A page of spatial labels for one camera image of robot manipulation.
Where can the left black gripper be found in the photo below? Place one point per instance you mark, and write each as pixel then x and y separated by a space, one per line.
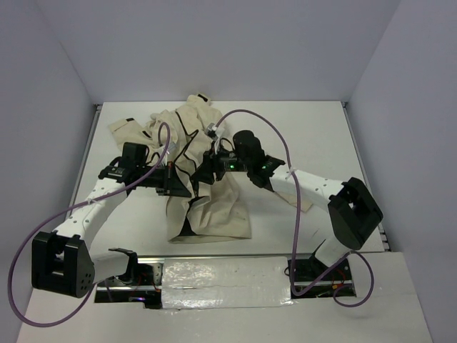
pixel 171 185

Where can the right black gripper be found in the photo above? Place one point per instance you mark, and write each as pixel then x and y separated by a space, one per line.
pixel 211 163

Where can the beige jacket black lining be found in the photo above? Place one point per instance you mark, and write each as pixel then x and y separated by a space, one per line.
pixel 213 213

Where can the right table edge rail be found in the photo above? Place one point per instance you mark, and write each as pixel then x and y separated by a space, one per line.
pixel 381 230

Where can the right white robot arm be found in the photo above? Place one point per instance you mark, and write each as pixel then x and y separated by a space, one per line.
pixel 353 212

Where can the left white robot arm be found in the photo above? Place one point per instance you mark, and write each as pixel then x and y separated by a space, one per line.
pixel 61 259

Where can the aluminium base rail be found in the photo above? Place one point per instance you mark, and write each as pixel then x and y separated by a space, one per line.
pixel 146 290

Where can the silver tape sheet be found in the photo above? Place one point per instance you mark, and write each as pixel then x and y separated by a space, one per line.
pixel 254 282

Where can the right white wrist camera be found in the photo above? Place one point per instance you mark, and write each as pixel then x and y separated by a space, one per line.
pixel 214 132

